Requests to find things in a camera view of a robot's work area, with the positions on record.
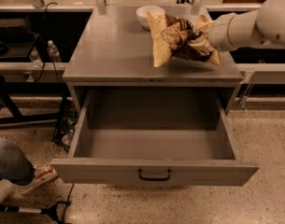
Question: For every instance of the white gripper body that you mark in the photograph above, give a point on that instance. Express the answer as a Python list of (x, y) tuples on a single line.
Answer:
[(218, 34)]

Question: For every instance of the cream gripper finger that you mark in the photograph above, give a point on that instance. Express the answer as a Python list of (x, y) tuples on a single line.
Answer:
[(202, 45), (203, 23)]

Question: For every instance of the brown chip bag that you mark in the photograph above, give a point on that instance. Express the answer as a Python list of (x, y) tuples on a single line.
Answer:
[(170, 36)]

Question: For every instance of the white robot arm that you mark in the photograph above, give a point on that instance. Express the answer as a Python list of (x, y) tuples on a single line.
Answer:
[(263, 28)]

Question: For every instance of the grey cabinet with counter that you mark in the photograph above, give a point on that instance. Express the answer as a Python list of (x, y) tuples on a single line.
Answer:
[(114, 50)]

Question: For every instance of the open grey top drawer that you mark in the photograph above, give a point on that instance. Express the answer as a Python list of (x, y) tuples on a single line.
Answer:
[(121, 130)]

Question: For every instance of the white ceramic bowl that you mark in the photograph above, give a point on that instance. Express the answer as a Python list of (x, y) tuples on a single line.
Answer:
[(141, 14)]

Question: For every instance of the clear plastic water bottle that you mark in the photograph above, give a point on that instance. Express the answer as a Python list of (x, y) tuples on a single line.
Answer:
[(54, 52)]

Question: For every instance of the white and red sneaker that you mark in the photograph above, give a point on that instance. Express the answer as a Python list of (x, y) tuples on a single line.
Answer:
[(43, 174)]

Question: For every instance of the black and white tool pole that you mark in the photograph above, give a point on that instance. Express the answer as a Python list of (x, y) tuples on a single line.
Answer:
[(50, 212)]

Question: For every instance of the person leg in jeans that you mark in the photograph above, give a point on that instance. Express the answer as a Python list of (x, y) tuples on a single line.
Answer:
[(14, 166)]

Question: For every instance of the black drawer handle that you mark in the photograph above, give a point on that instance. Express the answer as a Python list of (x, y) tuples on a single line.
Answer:
[(156, 176)]

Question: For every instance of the black table frame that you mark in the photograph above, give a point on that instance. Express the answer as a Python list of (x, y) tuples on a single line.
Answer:
[(31, 102)]

